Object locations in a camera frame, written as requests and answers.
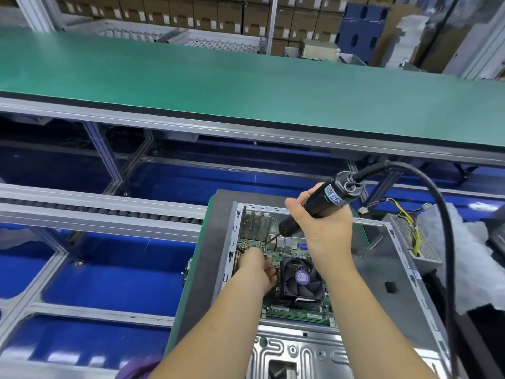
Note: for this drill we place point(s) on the person's left hand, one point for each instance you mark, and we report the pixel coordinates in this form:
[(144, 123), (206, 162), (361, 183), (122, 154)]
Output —
[(256, 270)]

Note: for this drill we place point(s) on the metal heatsink cooler fan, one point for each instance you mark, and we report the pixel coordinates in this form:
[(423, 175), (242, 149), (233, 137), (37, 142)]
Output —
[(302, 278)]

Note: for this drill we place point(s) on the black and silver computer case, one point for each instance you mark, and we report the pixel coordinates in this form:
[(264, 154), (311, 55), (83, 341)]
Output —
[(394, 288)]

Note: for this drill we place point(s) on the small purple object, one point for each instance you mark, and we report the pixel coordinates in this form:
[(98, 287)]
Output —
[(138, 367)]

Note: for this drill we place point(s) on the person's right hand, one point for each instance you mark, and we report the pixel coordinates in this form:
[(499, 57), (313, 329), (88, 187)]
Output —
[(323, 233)]

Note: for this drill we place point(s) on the green conveyor belt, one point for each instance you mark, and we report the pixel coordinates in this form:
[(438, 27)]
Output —
[(237, 83)]

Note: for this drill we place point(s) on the aluminium roller conveyor rail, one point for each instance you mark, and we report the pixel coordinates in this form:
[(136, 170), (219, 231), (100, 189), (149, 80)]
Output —
[(95, 210)]

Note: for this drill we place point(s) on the person's right forearm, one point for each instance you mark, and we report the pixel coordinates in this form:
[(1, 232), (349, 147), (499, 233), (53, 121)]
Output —
[(371, 327)]

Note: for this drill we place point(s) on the white bubble wrap bag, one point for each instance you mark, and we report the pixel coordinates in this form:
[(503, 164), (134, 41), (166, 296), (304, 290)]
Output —
[(469, 256)]

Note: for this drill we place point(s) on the green motherboard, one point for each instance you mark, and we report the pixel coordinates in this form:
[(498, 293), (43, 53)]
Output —
[(252, 229)]

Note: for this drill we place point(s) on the person's left forearm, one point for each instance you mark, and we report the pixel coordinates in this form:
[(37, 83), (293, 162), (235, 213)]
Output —
[(213, 335)]

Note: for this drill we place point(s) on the grey power supply unit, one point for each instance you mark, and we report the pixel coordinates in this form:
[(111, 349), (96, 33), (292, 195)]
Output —
[(410, 233)]

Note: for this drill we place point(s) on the black electric screwdriver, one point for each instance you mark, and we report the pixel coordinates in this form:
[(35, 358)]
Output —
[(331, 197)]

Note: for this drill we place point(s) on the stack of cardboard boxes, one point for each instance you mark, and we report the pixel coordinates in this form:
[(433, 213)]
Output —
[(221, 15)]

